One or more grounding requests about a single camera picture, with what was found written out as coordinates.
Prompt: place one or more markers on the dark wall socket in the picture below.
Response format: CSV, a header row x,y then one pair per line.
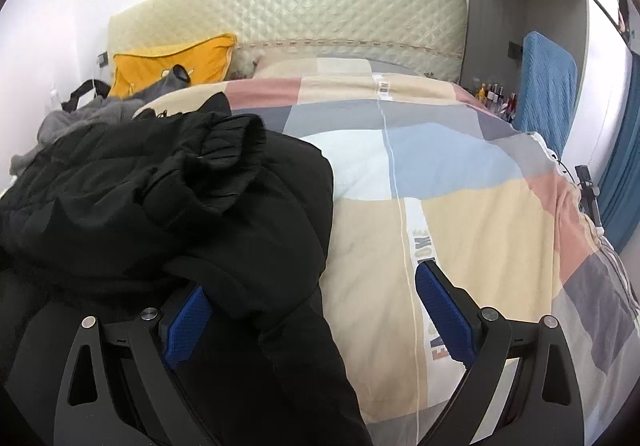
x,y
515,49
103,59

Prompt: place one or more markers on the dark grey sock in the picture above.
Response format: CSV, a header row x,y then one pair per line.
x,y
170,78

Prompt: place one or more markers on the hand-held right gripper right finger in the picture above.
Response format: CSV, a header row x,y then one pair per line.
x,y
442,306

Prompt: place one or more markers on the blue towel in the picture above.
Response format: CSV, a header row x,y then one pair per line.
x,y
545,86

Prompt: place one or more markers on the cream quilted headboard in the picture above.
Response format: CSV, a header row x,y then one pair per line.
x,y
350,11

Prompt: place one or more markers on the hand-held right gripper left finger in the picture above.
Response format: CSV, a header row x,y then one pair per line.
x,y
187,321

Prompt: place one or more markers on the row of small bottles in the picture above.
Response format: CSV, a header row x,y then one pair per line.
x,y
492,98

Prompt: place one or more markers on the black phone stand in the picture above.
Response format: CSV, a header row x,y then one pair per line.
x,y
584,175

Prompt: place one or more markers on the blue curtain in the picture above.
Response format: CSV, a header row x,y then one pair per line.
x,y
622,186

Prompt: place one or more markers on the patchwork quilt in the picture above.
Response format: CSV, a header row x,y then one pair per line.
x,y
475,206

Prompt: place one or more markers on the grey fleece garment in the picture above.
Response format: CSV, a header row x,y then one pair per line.
x,y
75,118

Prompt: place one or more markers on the yellow pillow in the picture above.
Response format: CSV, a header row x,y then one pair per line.
x,y
150,66

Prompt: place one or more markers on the black puffer jacket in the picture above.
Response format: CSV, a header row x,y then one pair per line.
x,y
150,206

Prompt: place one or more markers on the floral white pillow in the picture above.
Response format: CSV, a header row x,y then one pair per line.
x,y
280,63

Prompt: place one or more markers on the grey white wardrobe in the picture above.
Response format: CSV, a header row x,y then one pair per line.
x,y
500,1

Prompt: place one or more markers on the black bag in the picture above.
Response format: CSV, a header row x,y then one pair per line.
x,y
95,87

